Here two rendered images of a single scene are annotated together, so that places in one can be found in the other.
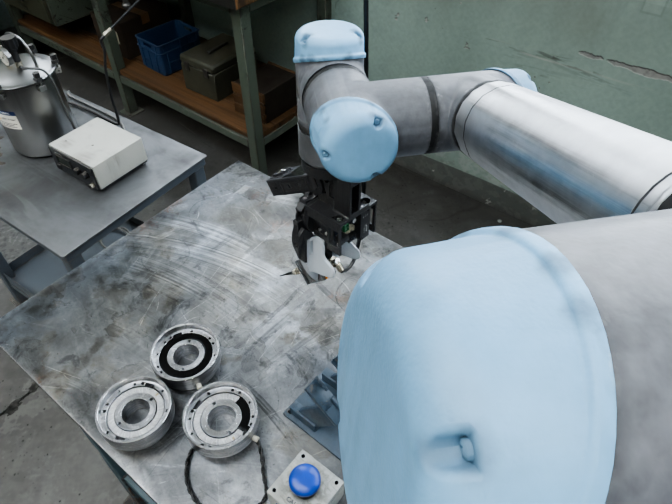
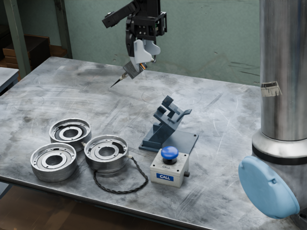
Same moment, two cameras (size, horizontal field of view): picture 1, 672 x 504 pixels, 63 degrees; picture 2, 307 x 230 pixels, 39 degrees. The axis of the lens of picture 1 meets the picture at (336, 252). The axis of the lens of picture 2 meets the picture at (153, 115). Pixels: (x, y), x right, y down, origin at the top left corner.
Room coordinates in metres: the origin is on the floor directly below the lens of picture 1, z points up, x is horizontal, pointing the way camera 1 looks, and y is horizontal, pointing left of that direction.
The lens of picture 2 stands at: (-0.45, 0.29, 1.47)
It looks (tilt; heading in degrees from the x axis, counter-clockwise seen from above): 34 degrees down; 343
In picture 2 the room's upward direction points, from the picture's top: 2 degrees counter-clockwise
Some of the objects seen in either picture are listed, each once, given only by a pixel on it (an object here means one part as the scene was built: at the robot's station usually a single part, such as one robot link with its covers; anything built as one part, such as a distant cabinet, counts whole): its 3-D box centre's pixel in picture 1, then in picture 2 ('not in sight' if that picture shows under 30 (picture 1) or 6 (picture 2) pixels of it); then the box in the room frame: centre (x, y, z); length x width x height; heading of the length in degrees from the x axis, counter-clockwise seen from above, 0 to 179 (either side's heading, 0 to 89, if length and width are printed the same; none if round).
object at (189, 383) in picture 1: (187, 357); (71, 135); (0.47, 0.23, 0.82); 0.10 x 0.10 x 0.04
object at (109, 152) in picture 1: (51, 103); not in sight; (1.20, 0.71, 0.83); 0.41 x 0.19 x 0.30; 56
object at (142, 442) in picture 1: (137, 413); (54, 163); (0.38, 0.29, 0.82); 0.10 x 0.10 x 0.04
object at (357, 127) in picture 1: (365, 122); not in sight; (0.46, -0.03, 1.25); 0.11 x 0.11 x 0.08; 11
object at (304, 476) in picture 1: (305, 485); (169, 158); (0.26, 0.04, 0.85); 0.04 x 0.04 x 0.05
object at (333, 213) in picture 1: (334, 197); (145, 14); (0.54, 0.00, 1.09); 0.09 x 0.08 x 0.12; 47
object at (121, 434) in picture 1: (137, 414); (54, 163); (0.38, 0.29, 0.82); 0.08 x 0.08 x 0.02
